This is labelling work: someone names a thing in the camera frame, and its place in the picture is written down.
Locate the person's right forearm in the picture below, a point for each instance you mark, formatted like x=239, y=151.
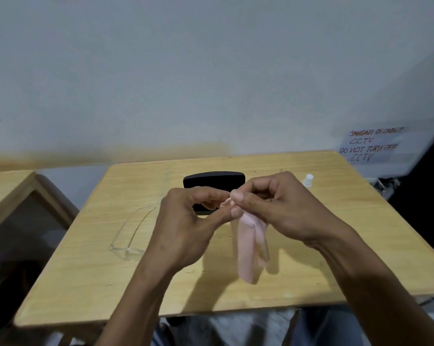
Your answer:
x=383, y=291

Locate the small green label spray bottle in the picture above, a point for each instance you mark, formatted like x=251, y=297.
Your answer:
x=308, y=178

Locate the handwritten paper wall sign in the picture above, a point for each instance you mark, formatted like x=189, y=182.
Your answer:
x=372, y=145

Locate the person's left hand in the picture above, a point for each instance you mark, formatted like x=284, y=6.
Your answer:
x=184, y=234

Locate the black glasses case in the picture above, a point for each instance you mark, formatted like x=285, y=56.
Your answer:
x=217, y=178

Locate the clear frame eyeglasses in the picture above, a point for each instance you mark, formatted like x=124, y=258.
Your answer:
x=125, y=252

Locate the black door panel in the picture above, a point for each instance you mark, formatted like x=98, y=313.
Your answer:
x=429, y=212

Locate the person's right hand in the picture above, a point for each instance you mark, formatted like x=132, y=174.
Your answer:
x=296, y=208

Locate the person's blue trousers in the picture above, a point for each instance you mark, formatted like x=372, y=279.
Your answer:
x=328, y=327

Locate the wooden side table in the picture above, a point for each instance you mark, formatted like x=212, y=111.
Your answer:
x=4, y=187

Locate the pink cleaning cloth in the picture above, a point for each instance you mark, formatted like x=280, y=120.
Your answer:
x=247, y=248

